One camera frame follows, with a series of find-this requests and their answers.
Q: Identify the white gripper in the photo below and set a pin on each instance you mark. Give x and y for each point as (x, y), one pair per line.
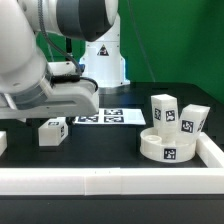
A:
(61, 93)

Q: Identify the white round stool seat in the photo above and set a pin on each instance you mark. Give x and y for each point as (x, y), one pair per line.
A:
(153, 148)

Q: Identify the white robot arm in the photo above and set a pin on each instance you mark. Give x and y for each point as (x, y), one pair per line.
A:
(22, 63)

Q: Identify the paper sheet with markers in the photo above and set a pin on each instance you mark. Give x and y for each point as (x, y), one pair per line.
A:
(110, 116)

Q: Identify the white U-shaped fence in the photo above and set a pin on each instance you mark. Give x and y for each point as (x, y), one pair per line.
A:
(121, 181)

